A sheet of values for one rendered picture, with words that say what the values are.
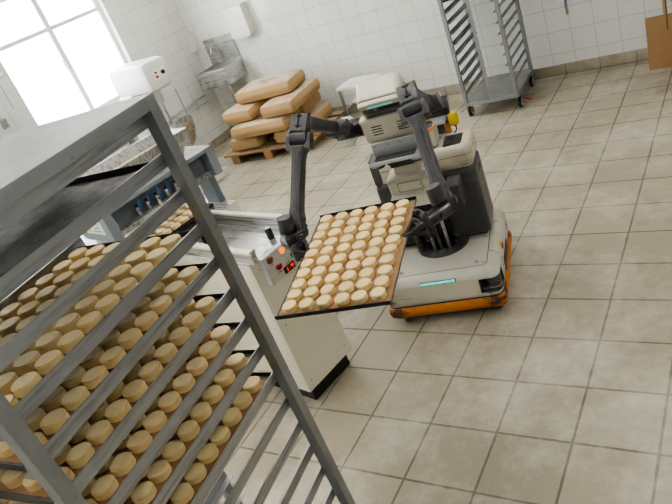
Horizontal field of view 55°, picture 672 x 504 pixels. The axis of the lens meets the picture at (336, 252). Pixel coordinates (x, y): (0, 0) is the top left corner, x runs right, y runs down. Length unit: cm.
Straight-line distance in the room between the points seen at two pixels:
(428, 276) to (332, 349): 61
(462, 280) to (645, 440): 114
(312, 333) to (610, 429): 136
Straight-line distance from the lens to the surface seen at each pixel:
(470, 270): 328
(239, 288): 155
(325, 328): 319
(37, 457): 118
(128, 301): 133
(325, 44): 731
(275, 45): 766
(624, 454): 267
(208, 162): 355
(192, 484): 157
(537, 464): 268
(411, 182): 311
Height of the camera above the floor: 201
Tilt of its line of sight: 27 degrees down
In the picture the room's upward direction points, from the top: 22 degrees counter-clockwise
